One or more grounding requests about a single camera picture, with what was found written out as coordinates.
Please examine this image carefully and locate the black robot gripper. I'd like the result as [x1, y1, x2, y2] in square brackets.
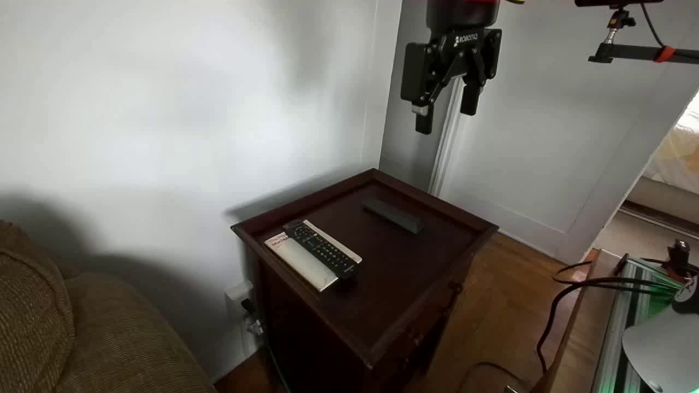
[400, 29, 503, 135]

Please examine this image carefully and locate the plain black remote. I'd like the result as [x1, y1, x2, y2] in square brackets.
[366, 199, 423, 233]

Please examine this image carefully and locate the black TV remote with buttons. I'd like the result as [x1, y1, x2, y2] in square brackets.
[284, 220, 356, 280]

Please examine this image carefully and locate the white book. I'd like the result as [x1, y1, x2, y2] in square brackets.
[265, 219, 363, 293]

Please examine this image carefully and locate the dark brown wooden side table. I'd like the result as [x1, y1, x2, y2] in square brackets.
[234, 171, 497, 393]

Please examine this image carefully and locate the olive green sofa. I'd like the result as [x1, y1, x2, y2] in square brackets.
[0, 220, 214, 393]

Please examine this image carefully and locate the black cable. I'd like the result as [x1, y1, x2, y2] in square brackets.
[535, 260, 685, 378]

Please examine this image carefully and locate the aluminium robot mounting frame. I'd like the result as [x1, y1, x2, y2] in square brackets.
[590, 256, 699, 393]

